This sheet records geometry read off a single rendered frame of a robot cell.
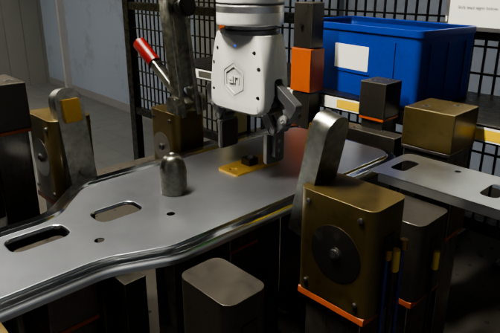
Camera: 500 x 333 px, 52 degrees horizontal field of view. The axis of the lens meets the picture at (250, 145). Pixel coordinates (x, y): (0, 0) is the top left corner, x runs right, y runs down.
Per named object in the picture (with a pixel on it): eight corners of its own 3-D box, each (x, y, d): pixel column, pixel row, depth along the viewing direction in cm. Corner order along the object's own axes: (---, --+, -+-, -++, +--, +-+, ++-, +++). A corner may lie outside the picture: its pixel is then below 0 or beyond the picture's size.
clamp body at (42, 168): (78, 365, 75) (46, 123, 63) (48, 330, 83) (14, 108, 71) (118, 343, 80) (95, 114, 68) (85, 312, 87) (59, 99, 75)
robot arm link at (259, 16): (199, 3, 63) (200, 27, 64) (248, 6, 57) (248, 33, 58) (248, 1, 68) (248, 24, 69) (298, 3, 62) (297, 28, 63)
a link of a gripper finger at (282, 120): (263, 113, 63) (262, 163, 65) (282, 118, 60) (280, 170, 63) (280, 108, 65) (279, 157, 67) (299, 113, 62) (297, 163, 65)
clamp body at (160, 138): (182, 319, 86) (172, 115, 74) (150, 293, 92) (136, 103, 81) (213, 302, 90) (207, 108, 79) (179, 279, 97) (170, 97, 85)
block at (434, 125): (426, 330, 82) (455, 114, 71) (383, 308, 88) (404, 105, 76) (449, 308, 87) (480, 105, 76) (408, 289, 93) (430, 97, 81)
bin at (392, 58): (413, 109, 86) (421, 31, 82) (296, 80, 110) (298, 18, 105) (469, 97, 95) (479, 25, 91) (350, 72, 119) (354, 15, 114)
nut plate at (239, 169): (236, 177, 65) (236, 168, 65) (216, 169, 68) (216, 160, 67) (280, 161, 71) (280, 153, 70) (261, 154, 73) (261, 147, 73)
